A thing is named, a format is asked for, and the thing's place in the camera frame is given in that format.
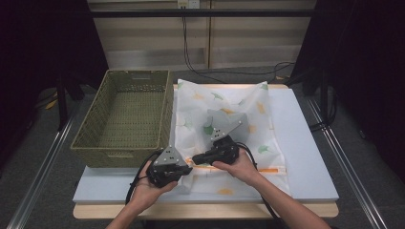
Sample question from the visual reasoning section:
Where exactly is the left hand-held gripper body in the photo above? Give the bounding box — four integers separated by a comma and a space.
146, 145, 190, 189

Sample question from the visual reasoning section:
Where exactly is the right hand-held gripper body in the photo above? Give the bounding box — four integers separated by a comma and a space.
207, 120, 244, 166

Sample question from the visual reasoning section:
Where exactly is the black garment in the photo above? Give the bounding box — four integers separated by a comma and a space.
202, 108, 251, 145

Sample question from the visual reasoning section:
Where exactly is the leaf-print mesh laundry bag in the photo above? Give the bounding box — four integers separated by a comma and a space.
174, 78, 292, 198

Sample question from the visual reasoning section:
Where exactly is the green woven basket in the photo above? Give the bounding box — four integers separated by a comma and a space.
70, 69, 176, 169

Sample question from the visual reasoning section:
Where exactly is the person's right hand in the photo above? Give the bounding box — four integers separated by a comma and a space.
211, 148, 261, 188

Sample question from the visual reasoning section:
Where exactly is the person's left hand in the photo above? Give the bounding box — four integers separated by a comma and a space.
129, 172, 179, 214

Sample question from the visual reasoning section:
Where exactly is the white foam board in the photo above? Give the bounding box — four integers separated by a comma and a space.
72, 88, 340, 205

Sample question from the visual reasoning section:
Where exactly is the black metal stand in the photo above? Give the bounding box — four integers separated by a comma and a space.
286, 67, 339, 134
54, 72, 86, 132

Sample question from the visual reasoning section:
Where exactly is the black horizontal bar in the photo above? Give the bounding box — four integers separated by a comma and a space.
90, 9, 317, 19

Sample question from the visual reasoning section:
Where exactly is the right hand-held gripper cable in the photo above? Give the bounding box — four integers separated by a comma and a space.
234, 141, 282, 221

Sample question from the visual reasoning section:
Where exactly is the hand-held gripper cable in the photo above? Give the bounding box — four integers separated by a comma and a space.
124, 148, 164, 207
234, 141, 282, 221

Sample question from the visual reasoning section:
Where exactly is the left hand-held gripper cable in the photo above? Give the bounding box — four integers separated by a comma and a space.
124, 148, 164, 207

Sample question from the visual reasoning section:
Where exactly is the black looped floor cable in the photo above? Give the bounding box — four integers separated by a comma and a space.
266, 61, 296, 84

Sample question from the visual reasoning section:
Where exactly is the black wall cable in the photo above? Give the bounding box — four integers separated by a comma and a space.
181, 15, 278, 85

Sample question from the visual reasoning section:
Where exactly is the metal floor rail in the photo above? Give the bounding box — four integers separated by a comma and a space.
6, 103, 82, 229
306, 97, 389, 229

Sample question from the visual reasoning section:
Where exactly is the white wall socket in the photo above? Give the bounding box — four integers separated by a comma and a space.
177, 0, 202, 10

